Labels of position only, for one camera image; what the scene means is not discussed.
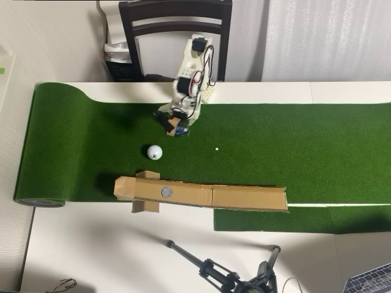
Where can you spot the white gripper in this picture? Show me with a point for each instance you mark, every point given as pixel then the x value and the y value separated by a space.
pixel 175 124

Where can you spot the white golf ball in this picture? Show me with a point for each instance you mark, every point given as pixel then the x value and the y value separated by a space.
pixel 154 151

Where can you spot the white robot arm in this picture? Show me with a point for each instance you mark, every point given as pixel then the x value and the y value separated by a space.
pixel 186 71

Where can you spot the beige cardboard box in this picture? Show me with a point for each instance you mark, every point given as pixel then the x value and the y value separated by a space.
pixel 146 175

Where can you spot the black printed box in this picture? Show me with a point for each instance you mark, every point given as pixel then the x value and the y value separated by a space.
pixel 122 71

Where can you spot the dark brown wooden chair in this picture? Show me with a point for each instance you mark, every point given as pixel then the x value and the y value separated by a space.
pixel 171 29

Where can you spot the white foam packaging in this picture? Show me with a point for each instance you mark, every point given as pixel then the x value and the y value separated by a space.
pixel 114 27

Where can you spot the long green putting mat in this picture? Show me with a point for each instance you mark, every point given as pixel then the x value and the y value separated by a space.
pixel 275 137

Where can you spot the long cardboard ramp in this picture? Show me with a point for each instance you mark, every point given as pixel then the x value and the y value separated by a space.
pixel 244 198

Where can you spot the short green mat piece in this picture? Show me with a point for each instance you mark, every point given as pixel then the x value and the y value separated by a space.
pixel 275 219

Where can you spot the translucent plastic storage container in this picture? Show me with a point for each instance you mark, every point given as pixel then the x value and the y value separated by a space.
pixel 7 88

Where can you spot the white curtain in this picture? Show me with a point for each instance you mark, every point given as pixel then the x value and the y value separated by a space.
pixel 327 39

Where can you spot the thin black thread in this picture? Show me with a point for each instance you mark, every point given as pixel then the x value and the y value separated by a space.
pixel 65 284

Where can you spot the cardboard camera mount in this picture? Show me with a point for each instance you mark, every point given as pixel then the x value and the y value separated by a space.
pixel 172 125

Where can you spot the blue camera circuit board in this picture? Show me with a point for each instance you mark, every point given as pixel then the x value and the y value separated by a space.
pixel 182 130

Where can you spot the white perforated base plate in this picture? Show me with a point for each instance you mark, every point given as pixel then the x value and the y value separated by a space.
pixel 209 96

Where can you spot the black camera tripod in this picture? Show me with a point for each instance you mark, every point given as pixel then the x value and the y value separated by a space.
pixel 220 274

